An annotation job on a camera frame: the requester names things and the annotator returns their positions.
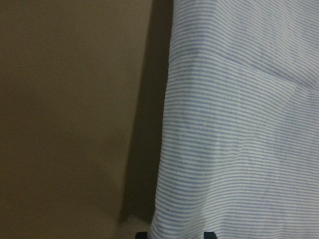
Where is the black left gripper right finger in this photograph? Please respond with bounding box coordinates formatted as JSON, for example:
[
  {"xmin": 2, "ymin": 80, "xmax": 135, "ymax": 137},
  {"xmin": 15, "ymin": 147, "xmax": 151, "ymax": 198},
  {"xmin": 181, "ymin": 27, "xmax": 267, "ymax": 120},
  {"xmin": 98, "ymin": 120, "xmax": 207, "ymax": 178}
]
[{"xmin": 203, "ymin": 232, "xmax": 215, "ymax": 239}]

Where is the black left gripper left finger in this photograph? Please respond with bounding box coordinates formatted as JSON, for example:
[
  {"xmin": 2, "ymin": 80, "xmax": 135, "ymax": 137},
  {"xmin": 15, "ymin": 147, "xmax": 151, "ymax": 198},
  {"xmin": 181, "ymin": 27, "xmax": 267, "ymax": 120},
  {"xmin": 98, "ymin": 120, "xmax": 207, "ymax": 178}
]
[{"xmin": 135, "ymin": 232, "xmax": 149, "ymax": 239}]

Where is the light blue striped shirt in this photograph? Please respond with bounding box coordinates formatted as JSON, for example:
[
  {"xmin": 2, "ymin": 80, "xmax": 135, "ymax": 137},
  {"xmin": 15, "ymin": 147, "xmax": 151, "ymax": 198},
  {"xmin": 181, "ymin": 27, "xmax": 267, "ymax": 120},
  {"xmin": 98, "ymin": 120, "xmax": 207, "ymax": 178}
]
[{"xmin": 150, "ymin": 0, "xmax": 319, "ymax": 239}]

